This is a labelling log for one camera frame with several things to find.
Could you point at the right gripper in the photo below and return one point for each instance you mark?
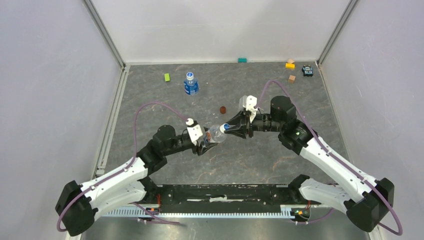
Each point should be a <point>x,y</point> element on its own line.
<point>242,120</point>

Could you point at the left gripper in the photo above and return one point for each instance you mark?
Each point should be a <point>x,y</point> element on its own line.
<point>203,147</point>

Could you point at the red label clear bottle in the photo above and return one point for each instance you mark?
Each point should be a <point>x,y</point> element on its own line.
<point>214,135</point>

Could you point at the blue label Pocari bottle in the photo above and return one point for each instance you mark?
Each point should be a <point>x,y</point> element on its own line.
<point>191,87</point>

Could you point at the white blue Pocari cap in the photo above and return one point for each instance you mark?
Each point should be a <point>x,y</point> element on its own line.
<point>189,76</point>

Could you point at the white blue bottle cap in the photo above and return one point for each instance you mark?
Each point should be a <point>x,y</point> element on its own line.
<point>224,127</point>

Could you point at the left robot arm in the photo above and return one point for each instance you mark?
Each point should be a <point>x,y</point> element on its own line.
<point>81,204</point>

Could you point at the brown cylinder block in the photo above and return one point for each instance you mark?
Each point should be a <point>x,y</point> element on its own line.
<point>222,110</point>

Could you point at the teal block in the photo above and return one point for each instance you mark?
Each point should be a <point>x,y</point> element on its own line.
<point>242,60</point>

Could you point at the tan cube block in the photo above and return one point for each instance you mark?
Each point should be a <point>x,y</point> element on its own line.
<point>292,79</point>

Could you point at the green block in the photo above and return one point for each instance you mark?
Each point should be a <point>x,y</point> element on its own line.
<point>167,77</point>

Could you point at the yellow block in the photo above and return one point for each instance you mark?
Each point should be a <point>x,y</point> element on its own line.
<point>290,66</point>

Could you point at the black blue toy car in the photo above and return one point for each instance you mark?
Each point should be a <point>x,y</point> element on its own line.
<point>307,71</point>

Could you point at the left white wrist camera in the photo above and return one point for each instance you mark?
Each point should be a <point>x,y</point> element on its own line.
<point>194,130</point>

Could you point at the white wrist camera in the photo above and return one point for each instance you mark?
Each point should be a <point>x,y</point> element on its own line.
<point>248,104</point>
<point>194,130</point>

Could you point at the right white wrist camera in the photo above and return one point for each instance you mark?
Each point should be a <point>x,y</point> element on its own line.
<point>248,104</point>

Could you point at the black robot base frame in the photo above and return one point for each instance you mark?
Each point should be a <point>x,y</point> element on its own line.
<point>223,198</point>

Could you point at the white slotted cable duct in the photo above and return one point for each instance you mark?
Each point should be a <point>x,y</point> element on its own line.
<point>132,211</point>

